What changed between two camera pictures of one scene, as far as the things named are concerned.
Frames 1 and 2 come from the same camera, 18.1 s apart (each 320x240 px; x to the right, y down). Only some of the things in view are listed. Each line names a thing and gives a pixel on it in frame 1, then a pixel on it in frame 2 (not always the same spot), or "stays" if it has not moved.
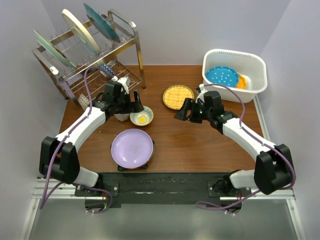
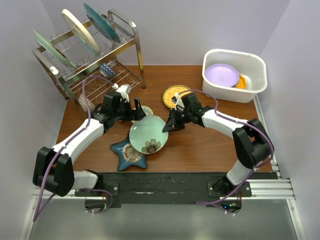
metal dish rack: [84, 62] stays
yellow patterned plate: [174, 96] stays
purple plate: [132, 148] to [222, 74]
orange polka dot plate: [241, 82] stays
